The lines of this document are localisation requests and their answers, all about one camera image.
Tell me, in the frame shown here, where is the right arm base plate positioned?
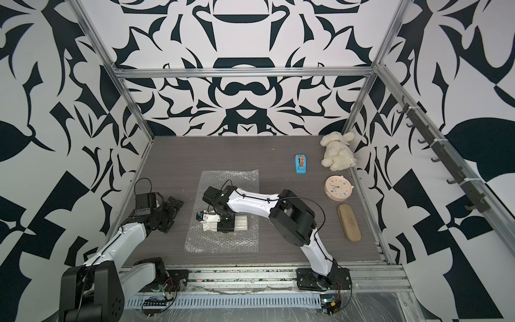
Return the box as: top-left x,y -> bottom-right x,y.
295,267 -> 352,292

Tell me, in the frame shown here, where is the left black electronics board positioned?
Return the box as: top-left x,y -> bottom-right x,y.
141,298 -> 168,316

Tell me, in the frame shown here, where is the black electronics board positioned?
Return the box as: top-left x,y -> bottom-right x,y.
141,298 -> 168,316
320,293 -> 341,315

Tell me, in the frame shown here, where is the right black electronics board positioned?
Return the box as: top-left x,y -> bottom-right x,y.
320,293 -> 341,315

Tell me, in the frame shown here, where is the pink round alarm clock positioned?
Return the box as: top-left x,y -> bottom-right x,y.
324,175 -> 354,202

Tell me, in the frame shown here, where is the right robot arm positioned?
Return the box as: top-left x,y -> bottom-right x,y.
196,185 -> 339,286

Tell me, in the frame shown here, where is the white perforated cable duct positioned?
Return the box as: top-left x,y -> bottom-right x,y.
125,294 -> 321,309

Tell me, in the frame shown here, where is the clear bubble wrap sheet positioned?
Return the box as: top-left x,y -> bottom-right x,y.
185,170 -> 260,254

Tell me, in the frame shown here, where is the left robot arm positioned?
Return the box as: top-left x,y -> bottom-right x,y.
58,193 -> 184,321

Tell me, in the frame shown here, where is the blue tape dispenser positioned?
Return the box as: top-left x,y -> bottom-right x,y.
295,154 -> 307,174

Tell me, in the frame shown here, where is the black wall hook rail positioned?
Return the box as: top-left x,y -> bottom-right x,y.
397,97 -> 492,213

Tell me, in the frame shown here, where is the cream plush teddy bear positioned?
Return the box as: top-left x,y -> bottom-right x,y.
320,131 -> 357,172

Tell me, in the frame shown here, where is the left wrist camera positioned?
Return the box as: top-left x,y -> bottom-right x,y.
134,192 -> 158,216

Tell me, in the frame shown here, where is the tan oval case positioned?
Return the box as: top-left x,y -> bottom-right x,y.
337,204 -> 362,242

